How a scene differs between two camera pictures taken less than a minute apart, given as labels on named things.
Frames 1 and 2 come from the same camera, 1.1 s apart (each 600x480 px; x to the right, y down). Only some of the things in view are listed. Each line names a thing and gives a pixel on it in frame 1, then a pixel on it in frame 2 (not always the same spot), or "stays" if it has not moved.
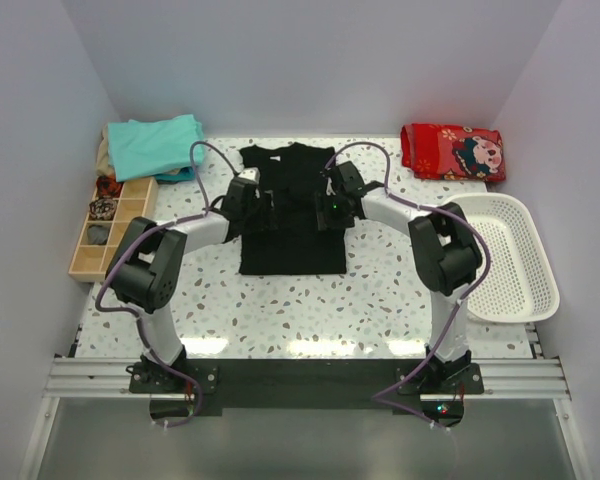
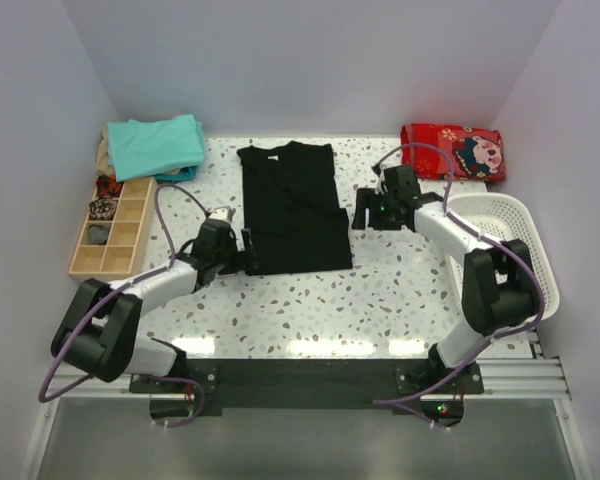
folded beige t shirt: x=103 y=167 stays
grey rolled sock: x=97 y=234 stays
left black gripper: x=267 y=216 → x=239 y=263
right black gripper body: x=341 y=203 → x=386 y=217
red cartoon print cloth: x=453 y=152 stays
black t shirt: x=294 y=173 stays
